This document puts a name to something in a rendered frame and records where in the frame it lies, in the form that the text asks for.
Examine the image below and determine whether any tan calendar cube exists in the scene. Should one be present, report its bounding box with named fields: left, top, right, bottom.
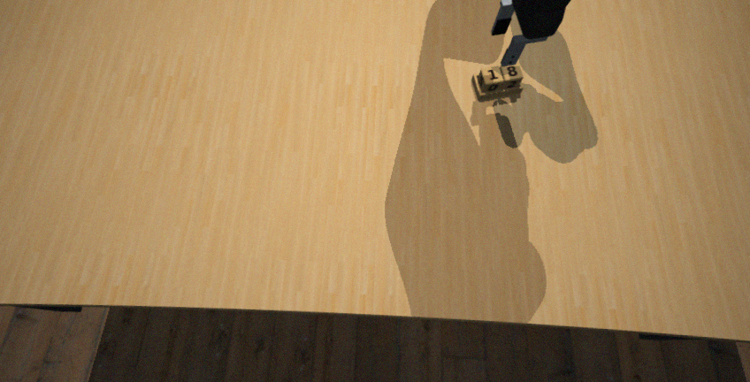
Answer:
left=478, top=66, right=504, bottom=93
left=500, top=63, right=524, bottom=90

